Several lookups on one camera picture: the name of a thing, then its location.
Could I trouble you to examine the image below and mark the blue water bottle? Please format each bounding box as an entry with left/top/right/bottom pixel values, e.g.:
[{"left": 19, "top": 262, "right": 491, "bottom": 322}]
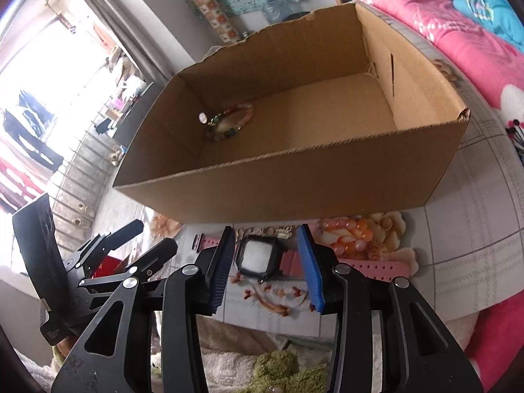
[{"left": 261, "top": 0, "right": 293, "bottom": 24}]

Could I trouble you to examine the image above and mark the pink floral quilt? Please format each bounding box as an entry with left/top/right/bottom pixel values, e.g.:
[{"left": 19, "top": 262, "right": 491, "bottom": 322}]
[{"left": 356, "top": 0, "right": 523, "bottom": 392}]

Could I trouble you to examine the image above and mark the orange pink bead bracelet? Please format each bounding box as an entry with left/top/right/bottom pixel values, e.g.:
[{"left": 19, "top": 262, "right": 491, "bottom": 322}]
[{"left": 320, "top": 215, "right": 376, "bottom": 256}]

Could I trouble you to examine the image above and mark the blue cartoon blanket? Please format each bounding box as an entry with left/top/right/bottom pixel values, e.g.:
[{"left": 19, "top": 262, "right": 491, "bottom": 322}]
[{"left": 453, "top": 0, "right": 524, "bottom": 51}]

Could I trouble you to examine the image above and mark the patterned roll tube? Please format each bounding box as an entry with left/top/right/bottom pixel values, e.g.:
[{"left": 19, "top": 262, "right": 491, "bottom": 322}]
[{"left": 193, "top": 0, "right": 241, "bottom": 45}]

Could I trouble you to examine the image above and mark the green plush toy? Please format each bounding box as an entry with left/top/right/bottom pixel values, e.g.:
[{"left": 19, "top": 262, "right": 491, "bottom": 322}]
[{"left": 239, "top": 350, "right": 328, "bottom": 393}]

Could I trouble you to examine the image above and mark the grey curtain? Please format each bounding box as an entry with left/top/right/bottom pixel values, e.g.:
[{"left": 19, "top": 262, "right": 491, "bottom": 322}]
[{"left": 84, "top": 0, "right": 195, "bottom": 85}]

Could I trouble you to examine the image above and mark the floral bed sheet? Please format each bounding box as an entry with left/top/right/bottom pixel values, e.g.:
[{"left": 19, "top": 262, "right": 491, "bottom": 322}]
[{"left": 113, "top": 4, "right": 523, "bottom": 320}]

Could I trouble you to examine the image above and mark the colourful glass bead bracelet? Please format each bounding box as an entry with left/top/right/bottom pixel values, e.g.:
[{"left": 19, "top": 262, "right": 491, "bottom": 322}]
[{"left": 198, "top": 102, "right": 255, "bottom": 143}]

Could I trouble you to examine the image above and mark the dark grey cabinet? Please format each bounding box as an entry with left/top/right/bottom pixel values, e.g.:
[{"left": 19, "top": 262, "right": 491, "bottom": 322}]
[{"left": 113, "top": 84, "right": 163, "bottom": 147}]

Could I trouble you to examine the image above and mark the brown cardboard box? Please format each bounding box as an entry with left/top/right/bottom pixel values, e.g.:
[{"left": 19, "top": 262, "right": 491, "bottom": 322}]
[{"left": 114, "top": 3, "right": 470, "bottom": 224}]

